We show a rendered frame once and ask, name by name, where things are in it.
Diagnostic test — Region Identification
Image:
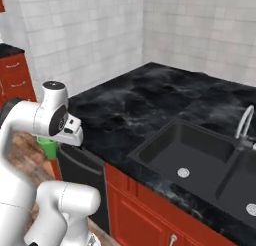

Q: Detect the white curved tap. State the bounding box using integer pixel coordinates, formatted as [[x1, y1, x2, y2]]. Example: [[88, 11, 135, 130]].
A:
[[234, 104, 256, 150]]

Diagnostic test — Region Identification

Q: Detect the black dishwasher handle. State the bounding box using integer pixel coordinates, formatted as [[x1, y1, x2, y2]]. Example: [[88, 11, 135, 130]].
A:
[[60, 154, 105, 177]]

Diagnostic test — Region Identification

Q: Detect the green cup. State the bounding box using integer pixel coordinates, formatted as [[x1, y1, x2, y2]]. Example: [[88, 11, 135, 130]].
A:
[[36, 136, 60, 161]]

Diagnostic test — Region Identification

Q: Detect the black dishwasher door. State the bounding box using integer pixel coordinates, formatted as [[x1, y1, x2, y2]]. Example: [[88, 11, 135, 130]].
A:
[[56, 144, 111, 235]]

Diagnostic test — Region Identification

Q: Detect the red drawer cabinet run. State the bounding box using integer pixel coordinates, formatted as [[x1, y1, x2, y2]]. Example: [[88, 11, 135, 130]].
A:
[[0, 52, 38, 108]]

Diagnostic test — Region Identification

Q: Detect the red cupboard door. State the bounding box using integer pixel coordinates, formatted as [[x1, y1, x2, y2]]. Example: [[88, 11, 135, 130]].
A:
[[106, 183, 174, 246]]

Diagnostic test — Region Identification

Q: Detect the black double sink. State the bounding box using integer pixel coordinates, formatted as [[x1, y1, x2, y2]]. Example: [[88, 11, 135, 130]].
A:
[[127, 117, 256, 230]]

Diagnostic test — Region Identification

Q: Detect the red drawer front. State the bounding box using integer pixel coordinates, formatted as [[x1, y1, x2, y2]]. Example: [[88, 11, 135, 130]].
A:
[[104, 162, 138, 198]]

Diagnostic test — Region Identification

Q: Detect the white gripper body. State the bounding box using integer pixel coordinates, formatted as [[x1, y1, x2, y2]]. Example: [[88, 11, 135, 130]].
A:
[[54, 124, 85, 147]]

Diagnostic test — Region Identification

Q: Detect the silver cupboard door handle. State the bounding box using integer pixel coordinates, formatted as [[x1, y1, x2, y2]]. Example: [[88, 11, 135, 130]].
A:
[[168, 233, 178, 246]]

